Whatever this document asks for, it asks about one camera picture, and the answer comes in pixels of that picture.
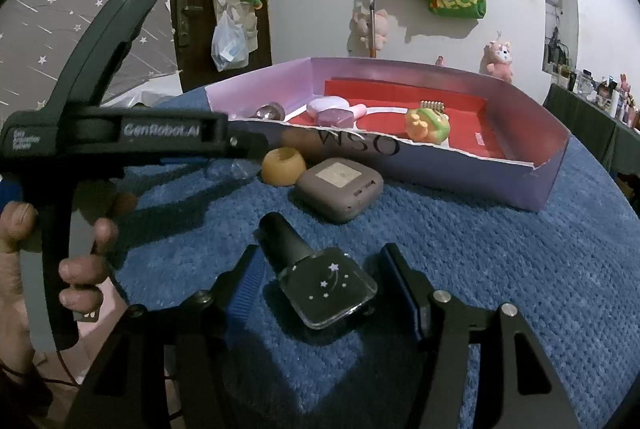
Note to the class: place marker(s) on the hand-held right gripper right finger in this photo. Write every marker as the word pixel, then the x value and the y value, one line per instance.
pixel 402 291

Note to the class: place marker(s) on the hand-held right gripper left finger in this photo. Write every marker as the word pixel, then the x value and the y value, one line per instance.
pixel 245 291

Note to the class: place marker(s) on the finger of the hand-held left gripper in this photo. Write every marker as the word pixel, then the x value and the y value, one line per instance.
pixel 250 145

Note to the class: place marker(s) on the glossy red-brown ball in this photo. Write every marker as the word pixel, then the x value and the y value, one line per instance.
pixel 270 111

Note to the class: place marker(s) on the black starry nail polish bottle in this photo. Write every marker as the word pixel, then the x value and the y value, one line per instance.
pixel 325 286

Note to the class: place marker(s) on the purple nail polish bottle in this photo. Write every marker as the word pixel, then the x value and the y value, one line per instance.
pixel 334 117

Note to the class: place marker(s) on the purple cardboard box red inside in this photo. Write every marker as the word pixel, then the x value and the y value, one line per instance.
pixel 450 169

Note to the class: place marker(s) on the green frog figurine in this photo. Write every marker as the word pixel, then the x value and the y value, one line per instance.
pixel 427 127

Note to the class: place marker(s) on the person's left forearm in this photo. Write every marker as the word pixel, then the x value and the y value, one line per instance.
pixel 17 389

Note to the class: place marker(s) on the person's left hand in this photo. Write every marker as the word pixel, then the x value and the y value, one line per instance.
pixel 82 271

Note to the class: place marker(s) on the clear plastic piece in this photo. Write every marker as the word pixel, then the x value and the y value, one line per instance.
pixel 235 170

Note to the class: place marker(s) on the crumpled white sheet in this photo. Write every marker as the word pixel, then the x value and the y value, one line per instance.
pixel 145 91

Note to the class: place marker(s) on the white earbuds case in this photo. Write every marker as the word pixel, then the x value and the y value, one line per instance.
pixel 325 104

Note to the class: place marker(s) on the blue knitted blanket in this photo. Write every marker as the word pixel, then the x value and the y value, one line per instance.
pixel 500 284

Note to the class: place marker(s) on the grey square case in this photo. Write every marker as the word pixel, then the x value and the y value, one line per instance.
pixel 340 189

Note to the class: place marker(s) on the clear plastic bag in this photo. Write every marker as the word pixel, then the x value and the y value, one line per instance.
pixel 229 44

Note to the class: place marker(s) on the giant pencil toy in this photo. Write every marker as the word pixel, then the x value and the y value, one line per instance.
pixel 372 21

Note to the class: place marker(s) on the pale pink plush toy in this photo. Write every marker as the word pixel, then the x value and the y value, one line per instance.
pixel 382 26

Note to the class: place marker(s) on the pink bear plush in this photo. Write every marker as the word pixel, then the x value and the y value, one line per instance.
pixel 500 61

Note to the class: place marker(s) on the dark green covered table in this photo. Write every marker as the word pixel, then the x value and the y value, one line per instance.
pixel 590 124

